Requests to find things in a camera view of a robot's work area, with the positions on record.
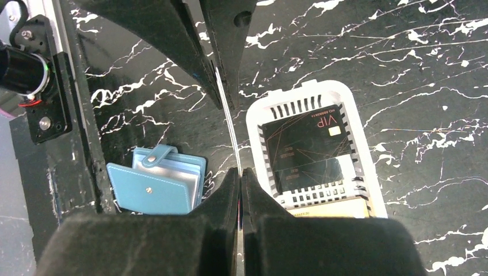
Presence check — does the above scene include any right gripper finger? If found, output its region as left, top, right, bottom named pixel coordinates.
left=241, top=168, right=426, bottom=275
left=36, top=168, right=240, bottom=275

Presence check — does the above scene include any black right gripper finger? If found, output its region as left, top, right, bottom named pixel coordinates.
left=199, top=0, right=258, bottom=109
left=76, top=0, right=222, bottom=109

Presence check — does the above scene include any blue leather card holder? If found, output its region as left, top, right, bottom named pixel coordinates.
left=106, top=144, right=207, bottom=215

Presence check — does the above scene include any black VIP card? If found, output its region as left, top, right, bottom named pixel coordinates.
left=214, top=66, right=243, bottom=177

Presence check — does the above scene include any white plastic basket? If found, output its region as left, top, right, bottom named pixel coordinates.
left=246, top=80, right=387, bottom=219

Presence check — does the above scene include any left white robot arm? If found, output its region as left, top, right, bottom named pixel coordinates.
left=1, top=1, right=219, bottom=144

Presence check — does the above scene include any orange credit card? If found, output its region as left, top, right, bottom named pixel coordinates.
left=287, top=197, right=372, bottom=219

